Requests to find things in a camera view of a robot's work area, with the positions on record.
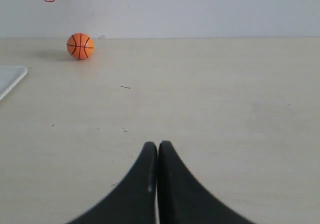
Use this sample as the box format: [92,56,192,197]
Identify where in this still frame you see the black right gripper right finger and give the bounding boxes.
[157,141,252,224]

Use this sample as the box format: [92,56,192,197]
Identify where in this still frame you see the white plastic tray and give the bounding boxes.
[0,65,28,100]

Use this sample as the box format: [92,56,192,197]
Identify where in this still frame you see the small orange basketball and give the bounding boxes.
[66,32,95,60]

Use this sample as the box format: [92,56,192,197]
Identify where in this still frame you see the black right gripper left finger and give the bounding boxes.
[70,142,158,224]

